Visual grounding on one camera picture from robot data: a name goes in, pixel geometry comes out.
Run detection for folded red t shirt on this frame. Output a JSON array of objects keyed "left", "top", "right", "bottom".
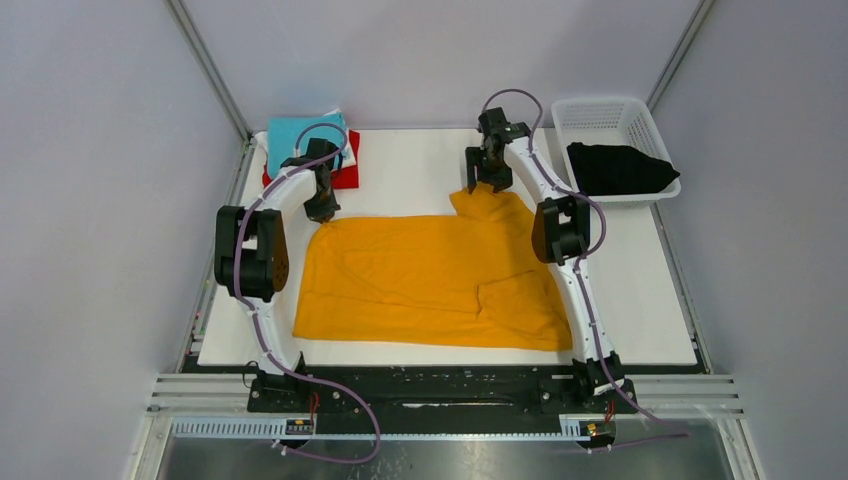
[{"left": 262, "top": 127, "right": 360, "bottom": 189}]

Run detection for white plastic basket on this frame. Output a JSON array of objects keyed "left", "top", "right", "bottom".
[{"left": 550, "top": 96, "right": 682, "bottom": 208}]

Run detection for folded white t shirt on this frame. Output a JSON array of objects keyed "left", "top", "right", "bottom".
[{"left": 254, "top": 108, "right": 358, "bottom": 188}]

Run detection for yellow t shirt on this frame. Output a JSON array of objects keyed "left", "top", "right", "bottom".
[{"left": 293, "top": 186, "right": 573, "bottom": 352}]

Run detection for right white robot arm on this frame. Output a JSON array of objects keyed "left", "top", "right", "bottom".
[{"left": 465, "top": 107, "right": 626, "bottom": 412}]

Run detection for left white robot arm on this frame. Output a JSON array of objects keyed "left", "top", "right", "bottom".
[{"left": 213, "top": 134, "right": 348, "bottom": 411}]

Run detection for aluminium frame rails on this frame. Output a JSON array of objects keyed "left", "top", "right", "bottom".
[{"left": 142, "top": 0, "right": 763, "bottom": 480}]

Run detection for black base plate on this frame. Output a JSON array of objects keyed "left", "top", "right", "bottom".
[{"left": 247, "top": 365, "right": 636, "bottom": 436}]

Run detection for black t shirt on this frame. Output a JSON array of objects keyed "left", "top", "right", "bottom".
[{"left": 566, "top": 142, "right": 680, "bottom": 196}]

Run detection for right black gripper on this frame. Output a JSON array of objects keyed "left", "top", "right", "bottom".
[{"left": 464, "top": 146, "right": 512, "bottom": 195}]

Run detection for folded blue t shirt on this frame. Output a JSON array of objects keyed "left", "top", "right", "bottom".
[{"left": 266, "top": 110, "right": 349, "bottom": 179}]

